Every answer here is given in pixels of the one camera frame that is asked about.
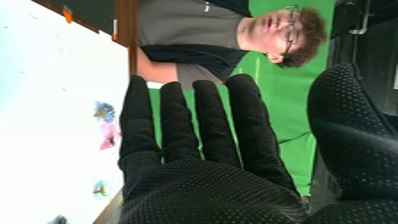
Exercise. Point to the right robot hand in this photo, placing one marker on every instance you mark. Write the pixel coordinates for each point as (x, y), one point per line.
(206, 190)

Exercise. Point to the person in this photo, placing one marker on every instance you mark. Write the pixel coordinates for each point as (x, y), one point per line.
(178, 23)

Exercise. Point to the dark mat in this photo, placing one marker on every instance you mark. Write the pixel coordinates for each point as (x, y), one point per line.
(89, 11)

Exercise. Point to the pink flower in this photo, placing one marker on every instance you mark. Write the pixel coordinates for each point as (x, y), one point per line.
(108, 136)

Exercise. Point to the blue flower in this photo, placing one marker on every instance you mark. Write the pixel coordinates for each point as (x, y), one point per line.
(105, 111)

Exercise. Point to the white sheet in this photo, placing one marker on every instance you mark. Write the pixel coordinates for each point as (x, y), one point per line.
(46, 100)

